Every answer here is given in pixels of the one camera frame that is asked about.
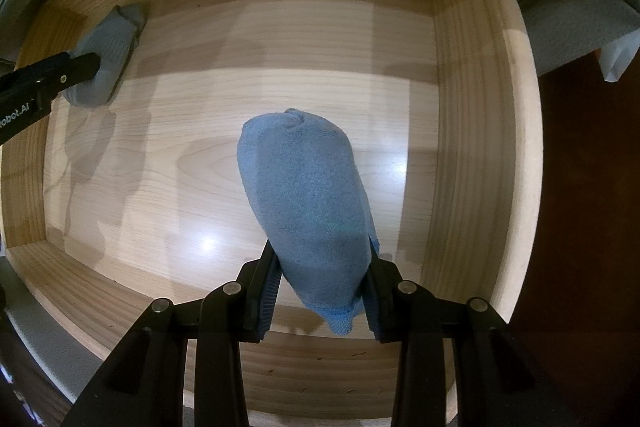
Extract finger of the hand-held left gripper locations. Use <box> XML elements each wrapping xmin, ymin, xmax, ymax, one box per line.
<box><xmin>0</xmin><ymin>51</ymin><xmax>102</xmax><ymax>108</ymax></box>

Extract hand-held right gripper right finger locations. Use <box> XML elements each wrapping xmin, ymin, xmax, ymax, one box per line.
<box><xmin>361</xmin><ymin>234</ymin><xmax>556</xmax><ymax>427</ymax></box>

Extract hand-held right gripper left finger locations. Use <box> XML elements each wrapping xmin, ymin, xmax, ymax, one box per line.
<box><xmin>72</xmin><ymin>241</ymin><xmax>282</xmax><ymax>427</ymax></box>

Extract grey sock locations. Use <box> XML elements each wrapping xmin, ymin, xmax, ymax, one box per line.
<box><xmin>62</xmin><ymin>3</ymin><xmax>151</xmax><ymax>109</ymax></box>

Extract blue sock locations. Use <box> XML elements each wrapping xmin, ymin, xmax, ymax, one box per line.
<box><xmin>236</xmin><ymin>108</ymin><xmax>381</xmax><ymax>337</ymax></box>

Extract wooden drawer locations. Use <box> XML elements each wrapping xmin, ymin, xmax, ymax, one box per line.
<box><xmin>0</xmin><ymin>0</ymin><xmax>545</xmax><ymax>423</ymax></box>

